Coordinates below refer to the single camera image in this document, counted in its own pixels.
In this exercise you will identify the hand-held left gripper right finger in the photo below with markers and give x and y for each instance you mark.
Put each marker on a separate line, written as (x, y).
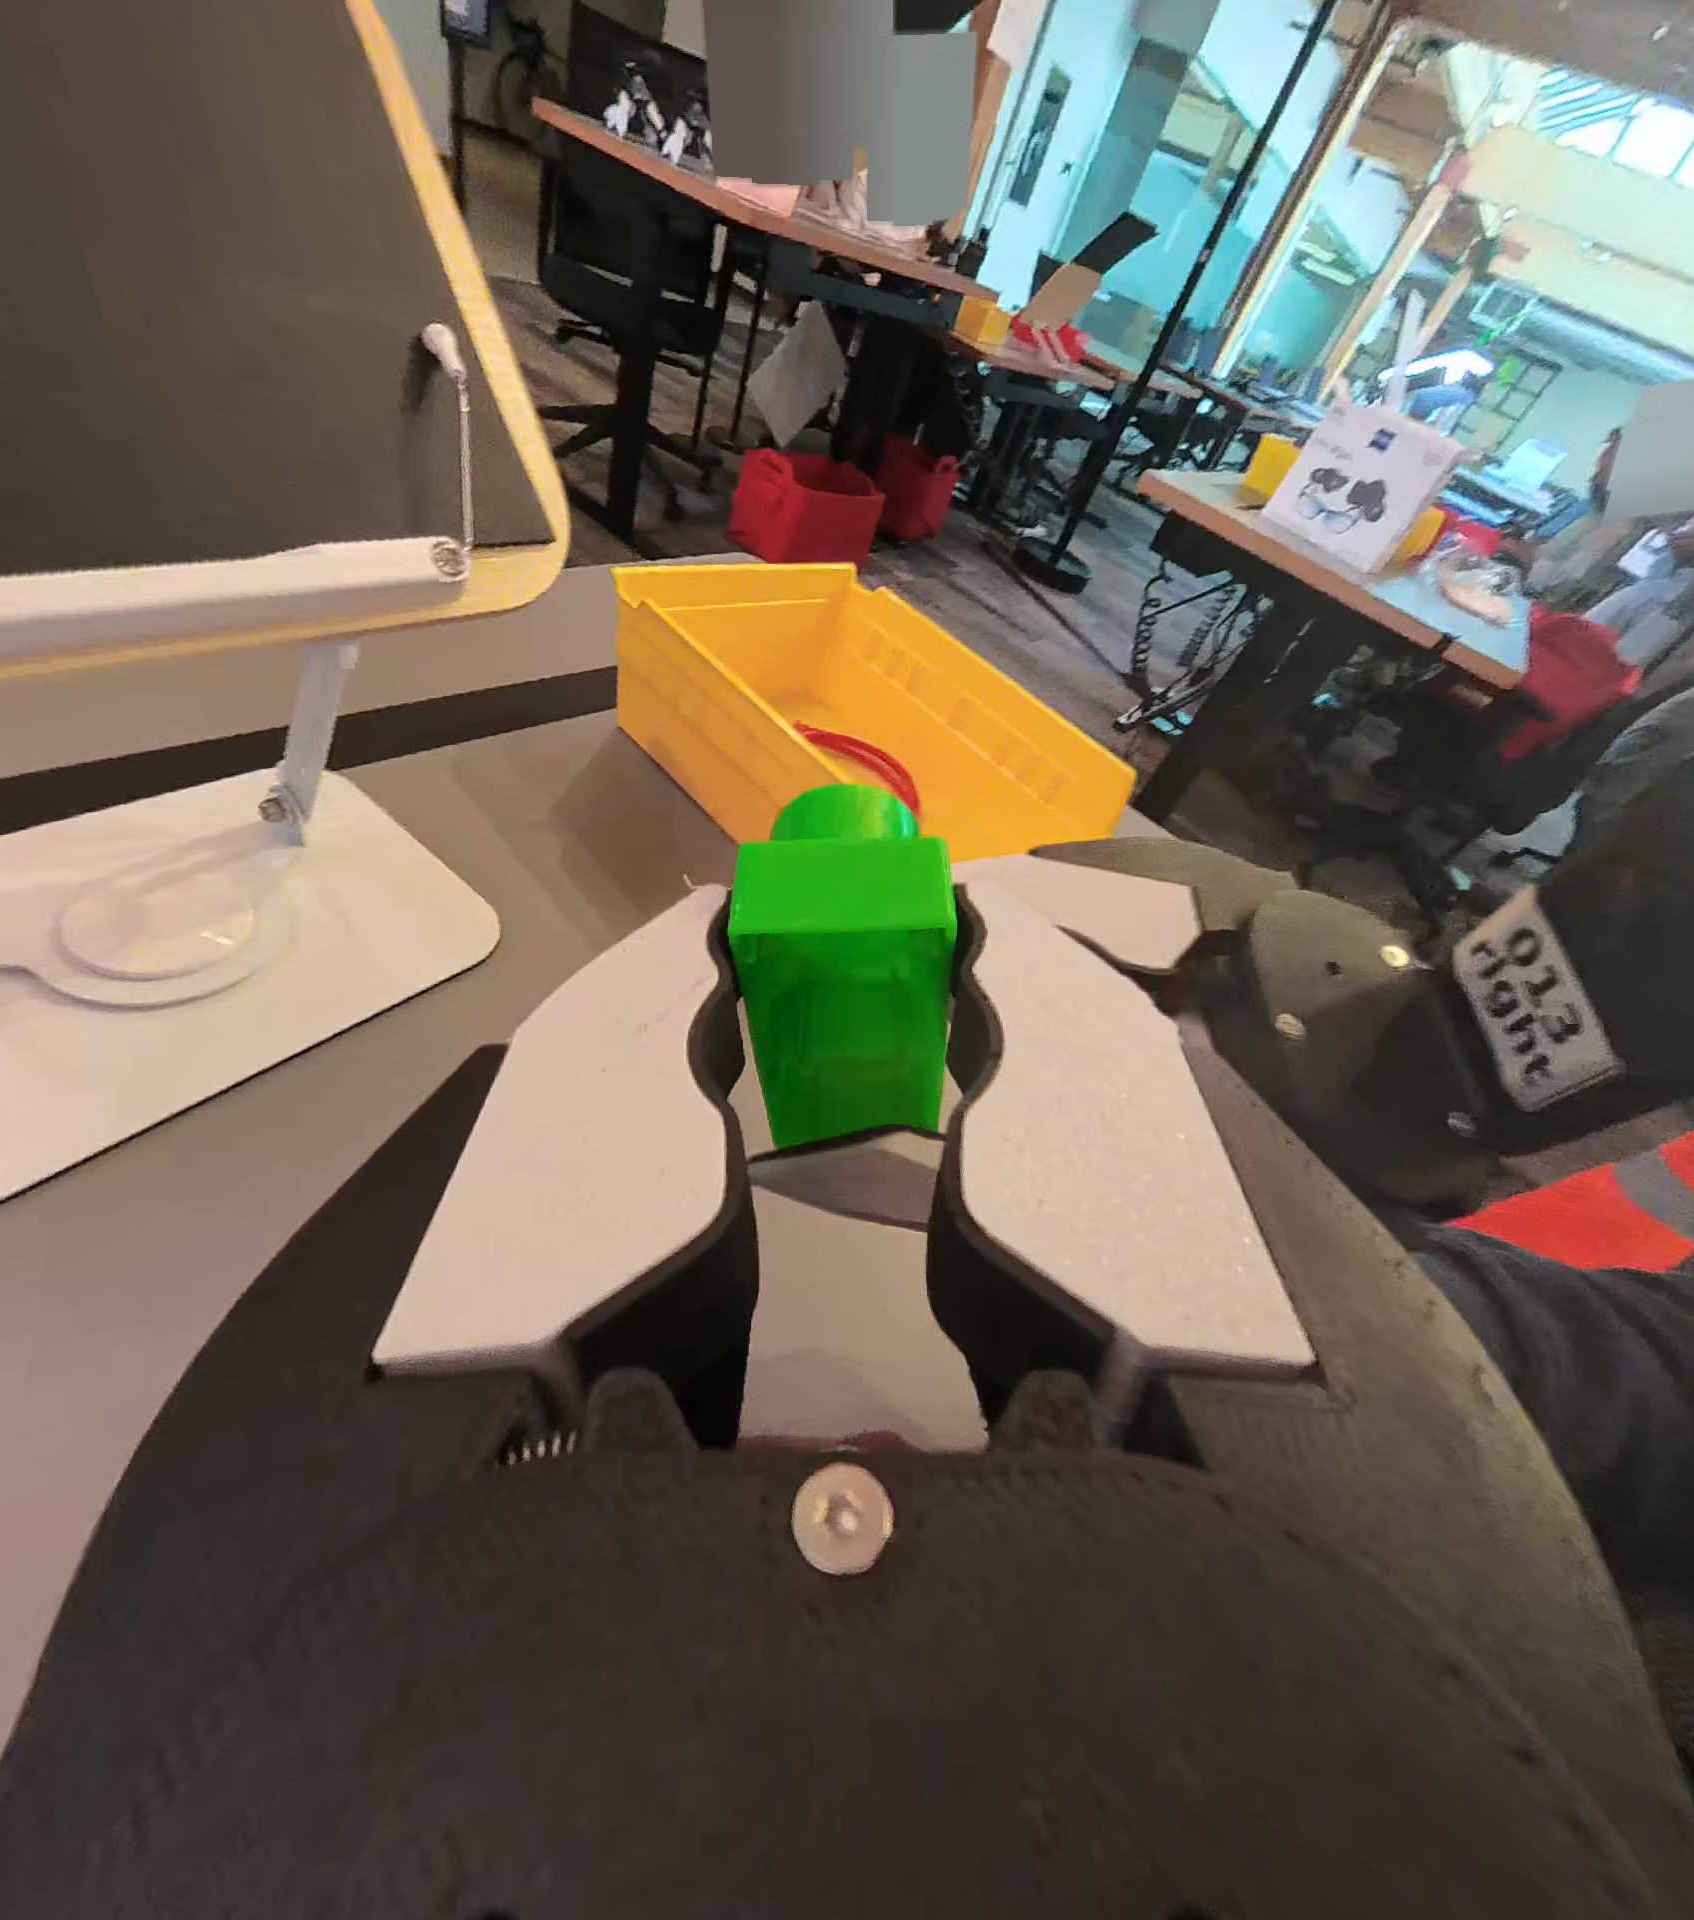
(1117, 1184)

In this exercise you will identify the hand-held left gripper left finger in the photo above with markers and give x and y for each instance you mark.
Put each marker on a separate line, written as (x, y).
(577, 1184)

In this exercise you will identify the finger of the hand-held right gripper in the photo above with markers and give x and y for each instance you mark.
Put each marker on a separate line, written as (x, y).
(863, 1178)
(1146, 915)

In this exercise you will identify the green plastic block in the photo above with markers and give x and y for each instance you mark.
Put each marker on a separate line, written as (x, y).
(841, 991)

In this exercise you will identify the yellow plastic bin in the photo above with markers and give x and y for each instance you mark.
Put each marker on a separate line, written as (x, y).
(966, 704)

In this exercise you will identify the orange high-visibility vest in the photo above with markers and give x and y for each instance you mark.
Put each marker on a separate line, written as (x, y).
(1596, 1209)

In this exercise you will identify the white board stand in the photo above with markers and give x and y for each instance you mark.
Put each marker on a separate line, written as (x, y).
(336, 961)

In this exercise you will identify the wooden desk with black legs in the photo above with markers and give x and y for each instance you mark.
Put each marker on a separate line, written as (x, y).
(1386, 600)

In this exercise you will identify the small yellow bin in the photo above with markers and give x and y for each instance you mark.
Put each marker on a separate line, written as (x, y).
(984, 320)
(1272, 468)

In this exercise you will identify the white printed box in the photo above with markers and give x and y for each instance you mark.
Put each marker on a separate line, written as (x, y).
(1364, 488)

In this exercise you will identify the small red fabric bin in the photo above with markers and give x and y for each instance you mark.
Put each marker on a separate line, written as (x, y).
(919, 488)

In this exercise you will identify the large red fabric bin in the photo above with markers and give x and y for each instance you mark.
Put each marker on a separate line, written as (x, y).
(802, 510)

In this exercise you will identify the red and white box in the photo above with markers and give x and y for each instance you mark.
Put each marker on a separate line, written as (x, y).
(1051, 339)

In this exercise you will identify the black floor stand pole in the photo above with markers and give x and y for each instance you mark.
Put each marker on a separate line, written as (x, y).
(1192, 285)

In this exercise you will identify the grey hanging sheet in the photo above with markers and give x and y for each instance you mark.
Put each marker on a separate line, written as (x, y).
(794, 375)

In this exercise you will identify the open cardboard box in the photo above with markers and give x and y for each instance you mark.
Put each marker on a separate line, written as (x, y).
(1087, 270)

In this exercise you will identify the long wooden desk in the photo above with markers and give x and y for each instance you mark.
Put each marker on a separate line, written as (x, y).
(787, 224)

